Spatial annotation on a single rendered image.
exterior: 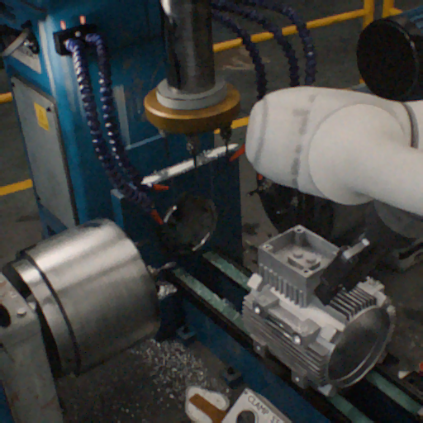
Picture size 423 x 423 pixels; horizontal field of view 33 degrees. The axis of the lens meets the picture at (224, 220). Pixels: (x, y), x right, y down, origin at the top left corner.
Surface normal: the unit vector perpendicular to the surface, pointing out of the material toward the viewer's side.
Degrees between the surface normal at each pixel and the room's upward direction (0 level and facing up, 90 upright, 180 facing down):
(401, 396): 0
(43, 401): 90
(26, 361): 90
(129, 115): 90
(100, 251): 21
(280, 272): 90
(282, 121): 43
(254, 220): 0
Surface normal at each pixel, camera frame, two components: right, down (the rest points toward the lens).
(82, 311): 0.51, -0.04
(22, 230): -0.05, -0.84
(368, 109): 0.23, -0.36
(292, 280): -0.78, 0.38
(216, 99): 0.66, 0.39
